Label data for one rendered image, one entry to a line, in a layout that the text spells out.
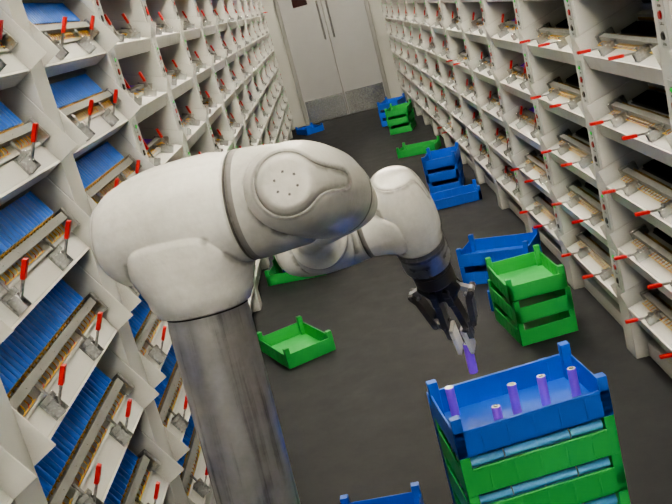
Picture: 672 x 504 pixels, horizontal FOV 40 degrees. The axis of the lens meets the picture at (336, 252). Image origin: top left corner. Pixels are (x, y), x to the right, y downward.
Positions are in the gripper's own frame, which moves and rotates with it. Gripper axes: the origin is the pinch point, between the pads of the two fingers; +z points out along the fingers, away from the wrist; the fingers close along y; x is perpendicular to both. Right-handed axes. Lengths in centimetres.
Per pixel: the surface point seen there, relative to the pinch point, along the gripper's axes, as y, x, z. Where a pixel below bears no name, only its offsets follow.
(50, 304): -71, -14, -35
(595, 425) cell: 22.7, -10.8, 15.3
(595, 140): 14, 103, 35
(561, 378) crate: 14.2, 4.9, 20.5
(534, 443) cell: 12.4, -16.2, 12.7
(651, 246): 26, 76, 54
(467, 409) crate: -2.9, -5.5, 15.6
